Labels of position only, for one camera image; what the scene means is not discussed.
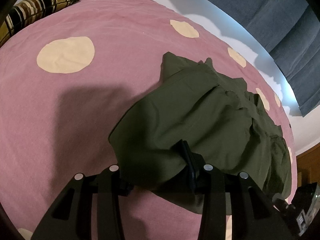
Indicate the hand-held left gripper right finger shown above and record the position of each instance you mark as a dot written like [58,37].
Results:
[191,170]

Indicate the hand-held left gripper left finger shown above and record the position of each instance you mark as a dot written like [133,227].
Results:
[110,181]

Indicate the olive green jacket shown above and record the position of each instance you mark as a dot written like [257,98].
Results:
[200,110]

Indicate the wooden furniture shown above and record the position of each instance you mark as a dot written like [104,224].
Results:
[308,165]

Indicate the pink bedsheet with cream dots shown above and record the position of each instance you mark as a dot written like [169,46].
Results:
[100,85]

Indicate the blue-grey curtain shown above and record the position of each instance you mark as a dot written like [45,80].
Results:
[280,25]

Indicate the striped brown yellow pillow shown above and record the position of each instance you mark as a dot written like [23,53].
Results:
[30,10]

